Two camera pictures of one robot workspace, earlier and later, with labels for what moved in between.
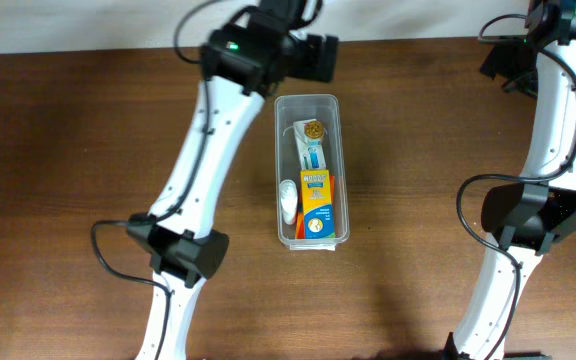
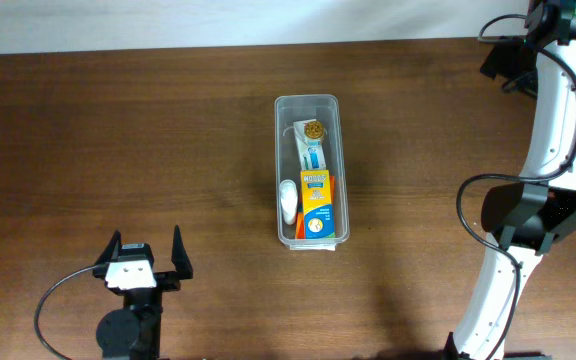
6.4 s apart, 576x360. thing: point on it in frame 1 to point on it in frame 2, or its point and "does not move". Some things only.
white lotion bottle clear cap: (289, 195) does not move
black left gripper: (310, 48) to (178, 258)
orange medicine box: (300, 225) does not move
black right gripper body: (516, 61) does not move
